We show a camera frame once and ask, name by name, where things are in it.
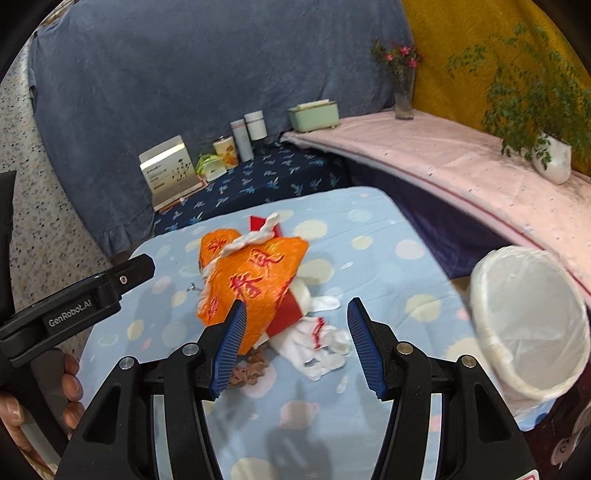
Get navy leaf-print cloth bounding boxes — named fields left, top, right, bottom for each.
left=152, top=141, right=352, bottom=237

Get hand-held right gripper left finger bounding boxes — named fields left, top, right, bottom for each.
left=55, top=299, right=249, bottom=480

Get green white packet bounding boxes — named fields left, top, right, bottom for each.
left=196, top=154, right=227, bottom=182

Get brown snack pieces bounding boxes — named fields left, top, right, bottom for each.
left=229, top=352, right=270, bottom=389

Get tall white bottle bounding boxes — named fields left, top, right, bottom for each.
left=230, top=119, right=254, bottom=162

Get glass vase with pink flowers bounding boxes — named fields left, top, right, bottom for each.
left=370, top=39, right=423, bottom=121

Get orange plastic bag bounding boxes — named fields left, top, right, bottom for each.
left=196, top=229, right=309, bottom=356

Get white red-print plastic bag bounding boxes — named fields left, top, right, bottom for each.
left=276, top=316, right=352, bottom=382

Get dark purple cloth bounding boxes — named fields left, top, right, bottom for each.
left=348, top=161, right=513, bottom=280

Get pink printed sheet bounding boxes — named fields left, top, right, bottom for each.
left=281, top=111, right=591, bottom=296

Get white twisted plastic strip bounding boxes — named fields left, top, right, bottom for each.
left=201, top=211, right=282, bottom=278

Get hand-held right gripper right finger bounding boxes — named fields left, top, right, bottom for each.
left=346, top=296, right=537, bottom=480

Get dark wooden stool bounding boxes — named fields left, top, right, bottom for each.
left=522, top=383, right=591, bottom=467

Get orange printed tin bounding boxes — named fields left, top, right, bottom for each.
left=213, top=135, right=239, bottom=168

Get green plant in white pot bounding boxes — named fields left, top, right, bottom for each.
left=445, top=23, right=591, bottom=185

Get light blue dotted cloth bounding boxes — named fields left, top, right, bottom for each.
left=76, top=186, right=555, bottom=480

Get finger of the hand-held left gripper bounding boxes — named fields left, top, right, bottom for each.
left=107, top=253, right=157, bottom=298

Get yellow cloth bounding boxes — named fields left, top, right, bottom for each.
left=399, top=0, right=591, bottom=178

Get white printed box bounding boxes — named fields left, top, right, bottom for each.
left=139, top=135, right=205, bottom=213

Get green tissue box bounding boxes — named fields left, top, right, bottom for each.
left=287, top=98, right=341, bottom=134

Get white jar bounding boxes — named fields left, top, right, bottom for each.
left=244, top=111, right=269, bottom=141

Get bin with white liner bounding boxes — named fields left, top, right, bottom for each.
left=468, top=246, right=589, bottom=401

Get white round labelled lid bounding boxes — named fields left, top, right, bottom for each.
left=551, top=429, right=585, bottom=464

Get blue-grey cloth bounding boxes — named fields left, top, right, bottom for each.
left=28, top=0, right=414, bottom=259

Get person's left hand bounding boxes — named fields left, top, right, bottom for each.
left=0, top=353, right=85, bottom=476

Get white crumpled tissue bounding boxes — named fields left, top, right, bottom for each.
left=307, top=294, right=341, bottom=315

